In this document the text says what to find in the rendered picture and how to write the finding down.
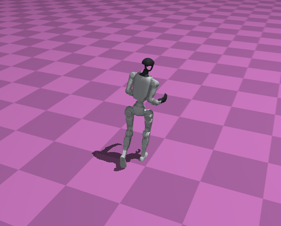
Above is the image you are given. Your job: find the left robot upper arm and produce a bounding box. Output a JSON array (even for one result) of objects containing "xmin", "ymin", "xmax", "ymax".
[{"xmin": 125, "ymin": 72, "xmax": 136, "ymax": 94}]

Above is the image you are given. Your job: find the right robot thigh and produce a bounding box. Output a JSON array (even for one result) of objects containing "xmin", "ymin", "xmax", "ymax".
[{"xmin": 142, "ymin": 109, "xmax": 153, "ymax": 138}]

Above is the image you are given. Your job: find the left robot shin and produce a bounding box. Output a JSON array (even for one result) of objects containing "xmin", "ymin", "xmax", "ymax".
[{"xmin": 122, "ymin": 130, "xmax": 132, "ymax": 157}]

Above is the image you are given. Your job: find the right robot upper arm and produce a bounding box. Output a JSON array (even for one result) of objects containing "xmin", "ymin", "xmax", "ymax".
[{"xmin": 146, "ymin": 79, "xmax": 159, "ymax": 103}]

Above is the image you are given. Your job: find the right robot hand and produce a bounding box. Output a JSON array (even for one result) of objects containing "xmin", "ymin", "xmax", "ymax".
[{"xmin": 158, "ymin": 93, "xmax": 167, "ymax": 103}]

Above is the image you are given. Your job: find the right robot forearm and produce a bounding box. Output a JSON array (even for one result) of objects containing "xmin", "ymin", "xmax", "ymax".
[{"xmin": 151, "ymin": 98, "xmax": 161, "ymax": 106}]

